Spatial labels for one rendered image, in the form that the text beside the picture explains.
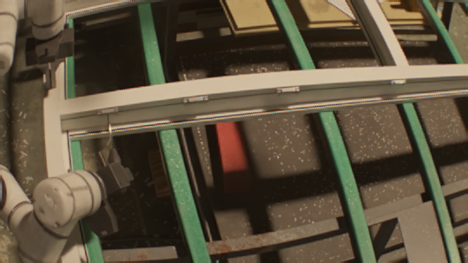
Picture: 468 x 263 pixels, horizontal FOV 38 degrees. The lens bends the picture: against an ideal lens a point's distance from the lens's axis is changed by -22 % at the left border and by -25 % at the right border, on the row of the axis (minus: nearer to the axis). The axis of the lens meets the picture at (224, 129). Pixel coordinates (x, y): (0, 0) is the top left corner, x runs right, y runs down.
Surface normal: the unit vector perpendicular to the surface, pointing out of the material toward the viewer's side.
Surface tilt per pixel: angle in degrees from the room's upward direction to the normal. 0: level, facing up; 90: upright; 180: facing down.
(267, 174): 0
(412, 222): 0
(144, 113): 90
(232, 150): 0
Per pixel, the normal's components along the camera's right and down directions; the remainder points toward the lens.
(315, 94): 0.19, 0.76
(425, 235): 0.06, -0.63
